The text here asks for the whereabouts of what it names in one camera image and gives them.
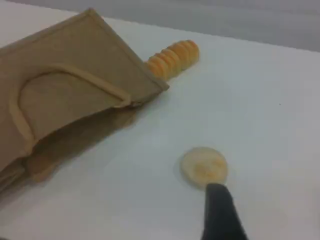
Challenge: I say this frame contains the round cream toy bun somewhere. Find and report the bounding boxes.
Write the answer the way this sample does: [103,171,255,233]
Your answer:
[180,146,229,192]

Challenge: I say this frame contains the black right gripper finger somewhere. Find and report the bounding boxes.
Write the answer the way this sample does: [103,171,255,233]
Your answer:
[201,182,248,240]

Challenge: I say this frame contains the brown jute bag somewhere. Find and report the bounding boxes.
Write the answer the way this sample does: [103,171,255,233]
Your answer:
[0,7,171,198]

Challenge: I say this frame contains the ridged toy bread roll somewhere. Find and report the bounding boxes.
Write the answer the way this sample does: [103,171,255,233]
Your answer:
[147,39,201,81]

